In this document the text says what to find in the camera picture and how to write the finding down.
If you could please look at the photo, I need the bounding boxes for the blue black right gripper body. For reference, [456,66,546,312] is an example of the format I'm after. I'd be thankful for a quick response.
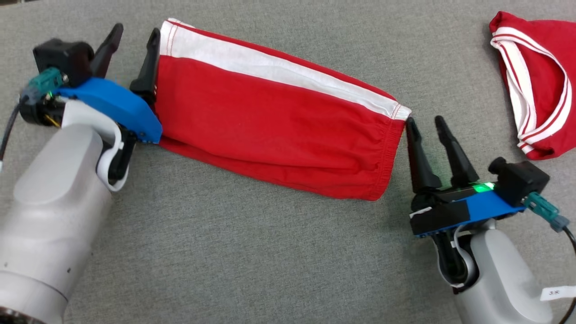
[409,182,527,238]

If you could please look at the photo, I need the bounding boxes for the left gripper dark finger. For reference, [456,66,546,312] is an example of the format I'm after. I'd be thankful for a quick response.
[130,28,161,106]
[90,23,124,78]

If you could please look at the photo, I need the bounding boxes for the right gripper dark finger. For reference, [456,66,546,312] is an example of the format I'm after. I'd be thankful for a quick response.
[435,116,480,187]
[406,117,442,195]

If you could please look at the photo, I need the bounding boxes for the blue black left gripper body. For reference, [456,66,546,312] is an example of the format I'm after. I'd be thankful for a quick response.
[19,77,162,144]

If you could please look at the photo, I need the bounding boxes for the red shorts with white stripe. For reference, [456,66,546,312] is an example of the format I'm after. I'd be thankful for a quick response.
[153,18,412,201]

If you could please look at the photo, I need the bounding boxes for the red Bulls basketball jersey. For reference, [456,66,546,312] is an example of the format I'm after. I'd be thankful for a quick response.
[489,11,576,161]

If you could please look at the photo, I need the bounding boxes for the white paper label tag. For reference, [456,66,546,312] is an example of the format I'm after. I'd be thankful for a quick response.
[540,285,576,302]

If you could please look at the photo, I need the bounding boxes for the grey fabric sofa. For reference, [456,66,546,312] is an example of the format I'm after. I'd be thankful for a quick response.
[0,0,576,324]

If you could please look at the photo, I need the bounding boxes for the left black cable teal plug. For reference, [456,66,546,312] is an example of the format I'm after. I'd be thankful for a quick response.
[0,67,66,163]

